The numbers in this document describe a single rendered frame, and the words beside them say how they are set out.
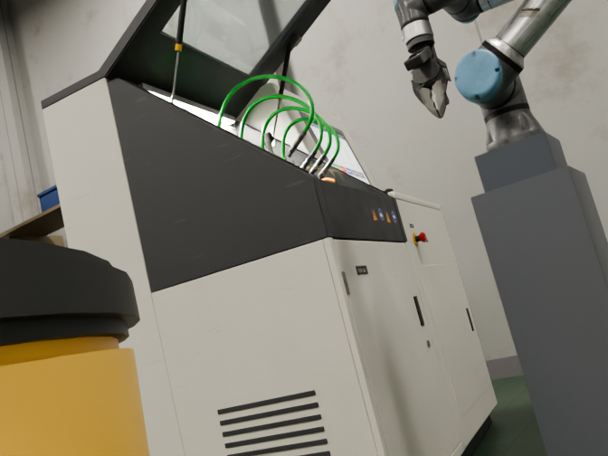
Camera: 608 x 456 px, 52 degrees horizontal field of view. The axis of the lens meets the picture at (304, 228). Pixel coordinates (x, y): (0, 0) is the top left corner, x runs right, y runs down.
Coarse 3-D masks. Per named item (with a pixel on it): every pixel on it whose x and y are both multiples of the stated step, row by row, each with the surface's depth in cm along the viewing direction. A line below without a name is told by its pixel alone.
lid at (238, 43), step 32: (160, 0) 180; (192, 0) 191; (224, 0) 201; (256, 0) 211; (288, 0) 222; (320, 0) 232; (128, 32) 184; (160, 32) 189; (192, 32) 201; (224, 32) 212; (256, 32) 223; (288, 32) 235; (128, 64) 190; (160, 64) 199; (192, 64) 210; (224, 64) 223; (256, 64) 237; (192, 96) 222; (224, 96) 235
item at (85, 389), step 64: (0, 256) 16; (64, 256) 19; (0, 320) 16; (64, 320) 19; (128, 320) 26; (0, 384) 16; (64, 384) 18; (128, 384) 23; (0, 448) 15; (64, 448) 17; (128, 448) 22
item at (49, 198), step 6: (54, 186) 529; (42, 192) 539; (48, 192) 535; (54, 192) 530; (42, 198) 540; (48, 198) 535; (54, 198) 530; (42, 204) 540; (48, 204) 535; (54, 204) 530; (42, 210) 540
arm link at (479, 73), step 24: (528, 0) 143; (552, 0) 140; (528, 24) 142; (480, 48) 148; (504, 48) 144; (528, 48) 145; (456, 72) 149; (480, 72) 146; (504, 72) 146; (480, 96) 147; (504, 96) 152
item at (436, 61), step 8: (416, 40) 158; (424, 40) 158; (432, 40) 159; (408, 48) 161; (416, 48) 161; (432, 48) 163; (432, 56) 162; (424, 64) 158; (432, 64) 156; (440, 64) 158; (416, 72) 159; (424, 72) 158; (432, 72) 156; (448, 72) 162; (416, 80) 159; (424, 80) 158; (432, 80) 157; (448, 80) 161
